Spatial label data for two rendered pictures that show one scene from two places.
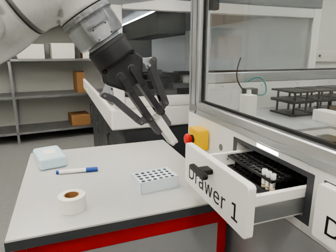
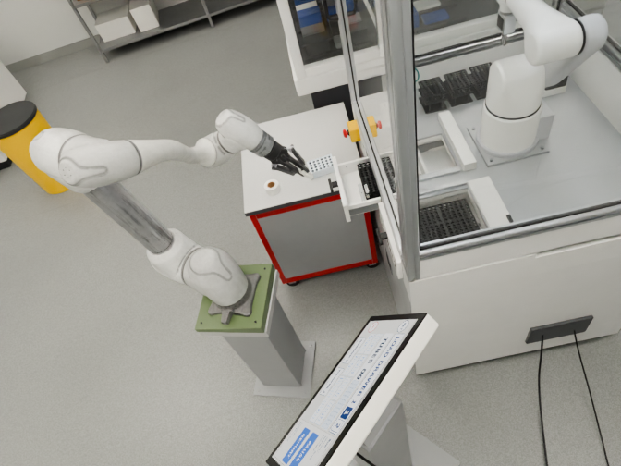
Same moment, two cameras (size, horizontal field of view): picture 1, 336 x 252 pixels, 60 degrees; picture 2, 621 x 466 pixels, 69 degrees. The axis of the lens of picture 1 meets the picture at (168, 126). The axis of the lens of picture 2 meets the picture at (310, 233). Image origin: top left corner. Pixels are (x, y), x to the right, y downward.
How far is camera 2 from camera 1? 139 cm
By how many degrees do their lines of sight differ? 43
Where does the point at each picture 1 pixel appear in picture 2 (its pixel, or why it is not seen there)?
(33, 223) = (254, 202)
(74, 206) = (273, 191)
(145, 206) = (312, 190)
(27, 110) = not seen: outside the picture
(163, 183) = (325, 170)
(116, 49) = (273, 155)
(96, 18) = (261, 149)
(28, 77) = not seen: outside the picture
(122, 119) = (305, 87)
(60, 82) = not seen: outside the picture
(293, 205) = (374, 206)
